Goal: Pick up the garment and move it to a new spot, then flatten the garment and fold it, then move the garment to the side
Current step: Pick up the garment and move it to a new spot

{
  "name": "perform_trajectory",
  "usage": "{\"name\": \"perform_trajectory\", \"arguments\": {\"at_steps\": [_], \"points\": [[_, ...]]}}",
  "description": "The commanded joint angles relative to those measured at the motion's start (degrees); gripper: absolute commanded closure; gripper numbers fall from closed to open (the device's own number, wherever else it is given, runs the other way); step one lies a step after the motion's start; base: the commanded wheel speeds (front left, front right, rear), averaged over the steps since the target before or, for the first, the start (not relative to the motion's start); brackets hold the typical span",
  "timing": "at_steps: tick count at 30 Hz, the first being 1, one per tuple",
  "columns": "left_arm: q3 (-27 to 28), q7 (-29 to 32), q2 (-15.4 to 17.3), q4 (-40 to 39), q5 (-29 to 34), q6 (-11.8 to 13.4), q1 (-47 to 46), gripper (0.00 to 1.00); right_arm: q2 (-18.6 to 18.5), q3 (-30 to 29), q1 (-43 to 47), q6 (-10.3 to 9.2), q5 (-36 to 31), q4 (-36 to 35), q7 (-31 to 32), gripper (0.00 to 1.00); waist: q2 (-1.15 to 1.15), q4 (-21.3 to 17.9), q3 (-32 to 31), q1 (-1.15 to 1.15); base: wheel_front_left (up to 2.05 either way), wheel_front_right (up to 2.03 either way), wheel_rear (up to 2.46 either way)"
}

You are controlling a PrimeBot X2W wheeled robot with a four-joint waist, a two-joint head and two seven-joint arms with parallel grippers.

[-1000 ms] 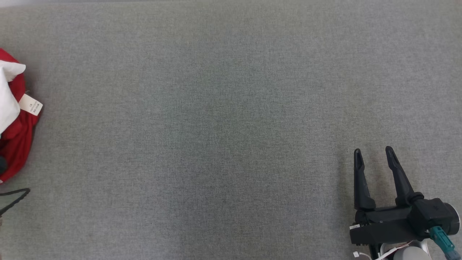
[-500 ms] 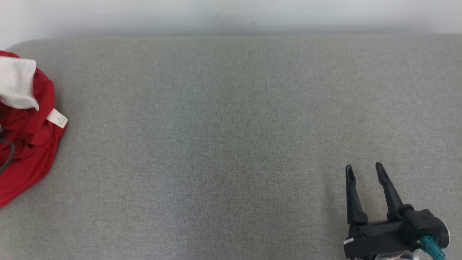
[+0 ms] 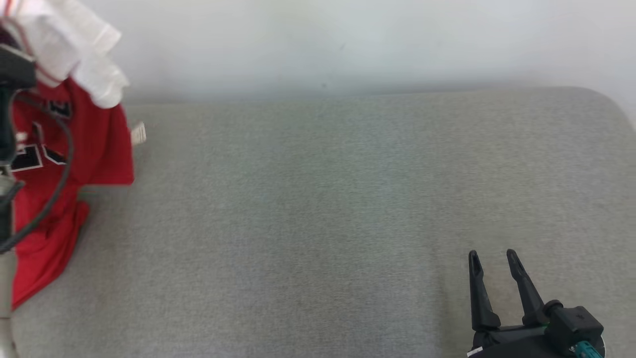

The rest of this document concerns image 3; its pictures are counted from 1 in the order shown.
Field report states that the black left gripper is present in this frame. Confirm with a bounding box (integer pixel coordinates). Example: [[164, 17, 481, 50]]
[[0, 45, 38, 165]]

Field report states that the grey fabric sofa cushion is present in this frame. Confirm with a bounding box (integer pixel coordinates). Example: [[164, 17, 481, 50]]
[[0, 87, 636, 358]]

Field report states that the red jersey with black number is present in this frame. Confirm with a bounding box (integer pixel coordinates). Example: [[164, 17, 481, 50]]
[[0, 0, 147, 311]]

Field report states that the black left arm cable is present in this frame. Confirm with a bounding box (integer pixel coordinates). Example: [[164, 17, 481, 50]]
[[0, 92, 75, 254]]

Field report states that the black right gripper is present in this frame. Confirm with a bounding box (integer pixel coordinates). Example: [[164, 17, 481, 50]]
[[469, 249, 572, 358]]

